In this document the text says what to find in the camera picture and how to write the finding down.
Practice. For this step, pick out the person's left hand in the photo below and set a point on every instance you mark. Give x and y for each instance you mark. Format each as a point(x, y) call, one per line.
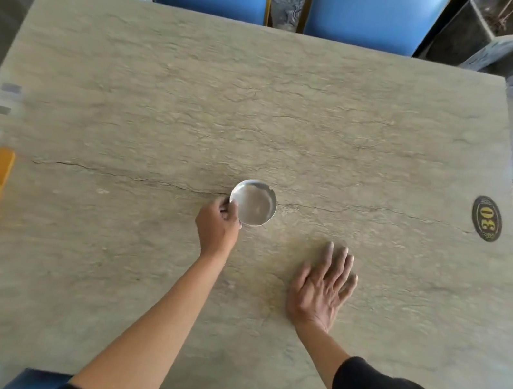
point(213, 231)

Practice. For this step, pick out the person's right hand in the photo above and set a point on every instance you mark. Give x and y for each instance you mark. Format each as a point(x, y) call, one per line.
point(318, 295)

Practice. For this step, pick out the person's right middle finger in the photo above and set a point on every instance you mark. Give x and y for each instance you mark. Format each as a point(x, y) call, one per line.
point(339, 263)

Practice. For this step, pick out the person's left thumb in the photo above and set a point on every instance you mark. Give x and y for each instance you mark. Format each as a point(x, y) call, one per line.
point(225, 207)

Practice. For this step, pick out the person's right thumb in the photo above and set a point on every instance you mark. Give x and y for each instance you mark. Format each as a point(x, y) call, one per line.
point(300, 280)

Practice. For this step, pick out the person's right little finger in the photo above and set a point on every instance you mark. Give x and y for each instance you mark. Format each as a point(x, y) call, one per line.
point(350, 287)

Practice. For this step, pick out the round silver metal ashtray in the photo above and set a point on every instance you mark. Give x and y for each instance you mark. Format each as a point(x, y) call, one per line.
point(255, 203)

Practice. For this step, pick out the person's left forearm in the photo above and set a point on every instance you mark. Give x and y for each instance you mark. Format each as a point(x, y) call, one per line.
point(152, 321)

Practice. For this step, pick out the person's right forearm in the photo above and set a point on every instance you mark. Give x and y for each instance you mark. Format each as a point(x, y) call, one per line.
point(318, 352)

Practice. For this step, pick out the black oval table plate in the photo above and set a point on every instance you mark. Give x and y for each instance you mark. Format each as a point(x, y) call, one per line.
point(487, 218)

